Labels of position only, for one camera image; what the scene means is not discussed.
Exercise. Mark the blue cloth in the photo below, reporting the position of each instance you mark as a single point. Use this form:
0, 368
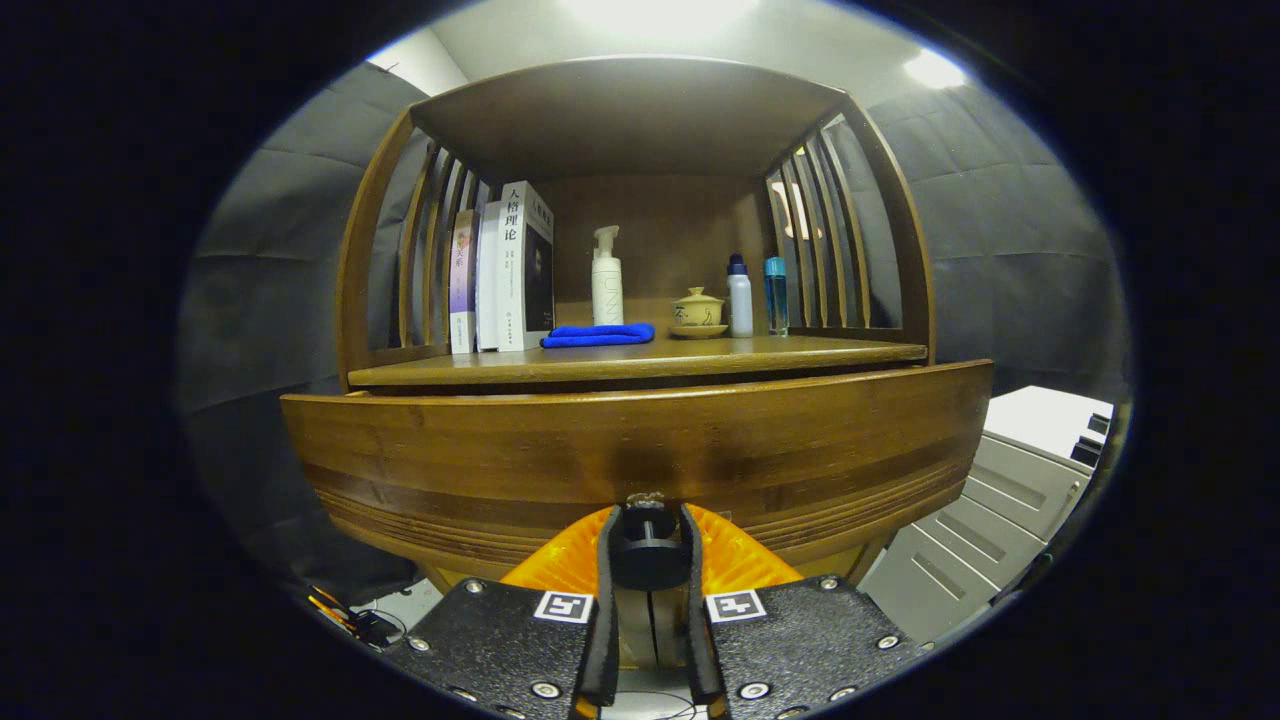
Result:
598, 335

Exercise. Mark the large ceiling light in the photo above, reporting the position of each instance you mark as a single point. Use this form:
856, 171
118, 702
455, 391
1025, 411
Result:
660, 12

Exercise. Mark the wooden cabinet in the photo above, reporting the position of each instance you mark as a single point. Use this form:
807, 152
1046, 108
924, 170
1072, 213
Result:
630, 120

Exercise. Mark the clear blue bottle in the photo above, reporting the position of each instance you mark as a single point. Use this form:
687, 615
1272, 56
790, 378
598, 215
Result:
776, 300

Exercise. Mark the small ceiling light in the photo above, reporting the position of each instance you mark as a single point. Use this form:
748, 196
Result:
935, 68

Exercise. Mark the purple book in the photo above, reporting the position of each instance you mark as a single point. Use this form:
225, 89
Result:
462, 290

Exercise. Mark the wooden drawer with black knob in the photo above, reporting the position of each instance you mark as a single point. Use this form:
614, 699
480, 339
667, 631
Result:
640, 440

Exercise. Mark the thin white book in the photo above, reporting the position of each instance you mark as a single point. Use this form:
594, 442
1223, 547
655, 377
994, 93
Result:
488, 290

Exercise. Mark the white pump bottle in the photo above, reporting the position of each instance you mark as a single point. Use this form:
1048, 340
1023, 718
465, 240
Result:
607, 290

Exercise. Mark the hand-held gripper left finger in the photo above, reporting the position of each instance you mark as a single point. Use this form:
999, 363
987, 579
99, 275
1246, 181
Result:
606, 650

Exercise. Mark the orange and black tool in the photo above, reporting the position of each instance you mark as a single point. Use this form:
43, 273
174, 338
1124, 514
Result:
372, 628

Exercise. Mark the beige lidded teacup with saucer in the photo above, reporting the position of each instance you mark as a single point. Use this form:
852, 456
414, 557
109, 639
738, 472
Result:
698, 312

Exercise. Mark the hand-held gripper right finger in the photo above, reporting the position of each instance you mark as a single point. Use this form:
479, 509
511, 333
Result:
700, 650

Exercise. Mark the white bottle with blue cap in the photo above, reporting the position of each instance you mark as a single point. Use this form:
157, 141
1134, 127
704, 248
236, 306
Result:
740, 305

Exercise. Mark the white filing cabinet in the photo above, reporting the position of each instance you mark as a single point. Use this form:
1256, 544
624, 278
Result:
1000, 500

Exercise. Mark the wooden countertop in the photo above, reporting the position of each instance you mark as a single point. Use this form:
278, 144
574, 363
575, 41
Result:
700, 355

